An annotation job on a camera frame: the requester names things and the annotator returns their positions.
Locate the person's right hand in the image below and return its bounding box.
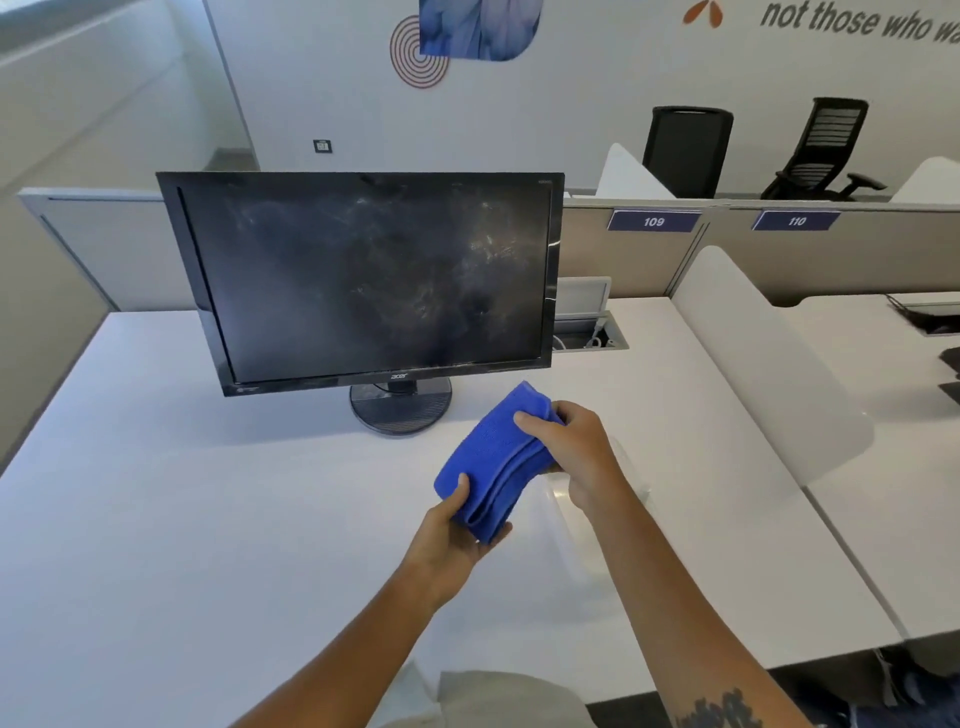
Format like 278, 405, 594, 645
513, 400, 639, 523

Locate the person's left hand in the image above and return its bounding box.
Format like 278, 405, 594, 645
403, 473, 515, 612

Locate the blue microfiber cloth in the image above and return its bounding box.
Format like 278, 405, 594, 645
433, 380, 565, 546

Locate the person's left forearm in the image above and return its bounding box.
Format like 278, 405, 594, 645
228, 558, 445, 728

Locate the person's right forearm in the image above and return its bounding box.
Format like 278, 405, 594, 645
573, 486, 815, 728

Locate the clear plastic container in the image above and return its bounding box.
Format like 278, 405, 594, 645
523, 435, 655, 580

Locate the beige shirt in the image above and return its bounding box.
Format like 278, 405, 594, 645
373, 660, 599, 728

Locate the black computer monitor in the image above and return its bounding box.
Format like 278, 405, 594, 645
155, 171, 566, 438

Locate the blue desk label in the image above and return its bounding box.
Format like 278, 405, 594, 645
751, 210, 842, 232
606, 209, 703, 233

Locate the large white desk divider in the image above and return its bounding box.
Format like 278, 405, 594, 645
669, 245, 876, 488

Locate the black mesh office chair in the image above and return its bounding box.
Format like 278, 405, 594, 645
642, 105, 735, 201

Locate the beige partition panel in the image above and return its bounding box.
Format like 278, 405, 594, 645
561, 195, 960, 307

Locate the black slatted office chair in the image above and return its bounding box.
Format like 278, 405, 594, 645
760, 96, 888, 203

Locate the grey partition panel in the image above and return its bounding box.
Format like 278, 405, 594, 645
16, 186, 201, 313

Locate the dark blue trouser leg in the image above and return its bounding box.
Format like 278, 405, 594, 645
787, 643, 960, 728

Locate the desk cable box with lid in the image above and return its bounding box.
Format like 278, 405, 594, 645
552, 276, 630, 353

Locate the blue feather wall picture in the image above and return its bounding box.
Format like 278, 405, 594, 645
418, 0, 544, 63

